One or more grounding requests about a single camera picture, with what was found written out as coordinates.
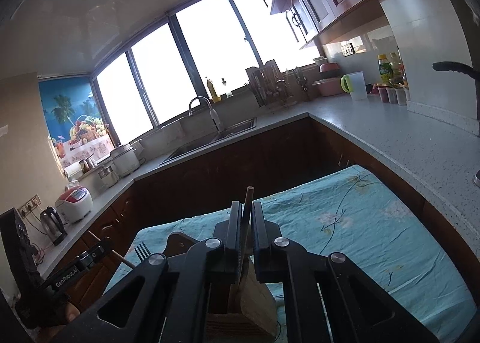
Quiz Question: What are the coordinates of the wooden chopstick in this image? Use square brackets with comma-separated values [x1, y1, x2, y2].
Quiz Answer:
[87, 230, 136, 269]
[229, 186, 254, 309]

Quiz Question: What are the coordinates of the steel kitchen sink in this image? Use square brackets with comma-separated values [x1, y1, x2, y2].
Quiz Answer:
[160, 117, 256, 166]

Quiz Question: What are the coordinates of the person's left hand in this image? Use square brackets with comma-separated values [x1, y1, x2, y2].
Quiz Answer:
[36, 303, 80, 343]

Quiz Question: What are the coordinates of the steel fork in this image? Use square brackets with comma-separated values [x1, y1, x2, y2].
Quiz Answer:
[134, 242, 151, 262]

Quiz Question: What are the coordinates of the stainless electric kettle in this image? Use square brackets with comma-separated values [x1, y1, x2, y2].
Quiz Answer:
[40, 207, 67, 246]

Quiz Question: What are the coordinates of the brown wooden utensil holder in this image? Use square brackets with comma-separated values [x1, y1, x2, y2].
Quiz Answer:
[161, 232, 278, 342]

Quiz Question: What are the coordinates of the teal floral tablecloth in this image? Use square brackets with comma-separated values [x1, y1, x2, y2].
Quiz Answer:
[102, 164, 478, 343]

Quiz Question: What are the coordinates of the white red rice cooker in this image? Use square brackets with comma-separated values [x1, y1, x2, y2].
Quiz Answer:
[55, 186, 93, 224]

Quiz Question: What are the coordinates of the white slow cooker pot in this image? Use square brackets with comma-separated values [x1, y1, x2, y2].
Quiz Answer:
[111, 144, 140, 178]

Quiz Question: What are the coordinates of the fruit beach poster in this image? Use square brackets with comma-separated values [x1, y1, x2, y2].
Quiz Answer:
[39, 77, 114, 169]

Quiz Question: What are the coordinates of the chrome sink faucet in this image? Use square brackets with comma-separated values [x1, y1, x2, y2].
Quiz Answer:
[187, 95, 226, 134]

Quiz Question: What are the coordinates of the yellow dish soap bottle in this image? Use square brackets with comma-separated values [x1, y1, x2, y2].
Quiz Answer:
[206, 77, 221, 103]

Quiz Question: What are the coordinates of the pink plastic basin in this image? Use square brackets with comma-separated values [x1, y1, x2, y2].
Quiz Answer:
[312, 63, 343, 97]

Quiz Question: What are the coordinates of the dish drying rack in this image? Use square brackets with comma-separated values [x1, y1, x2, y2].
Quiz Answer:
[246, 60, 294, 108]

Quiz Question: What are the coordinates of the yellow green drink bottle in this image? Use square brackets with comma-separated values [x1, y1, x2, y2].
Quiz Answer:
[377, 54, 394, 87]

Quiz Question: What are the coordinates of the black frying pan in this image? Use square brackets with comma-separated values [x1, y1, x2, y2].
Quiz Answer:
[432, 61, 480, 82]

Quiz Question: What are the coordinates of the wall power socket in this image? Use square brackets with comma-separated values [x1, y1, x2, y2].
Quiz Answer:
[18, 194, 41, 217]

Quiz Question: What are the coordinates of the white jug green handle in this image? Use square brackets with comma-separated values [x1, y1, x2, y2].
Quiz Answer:
[340, 72, 368, 100]

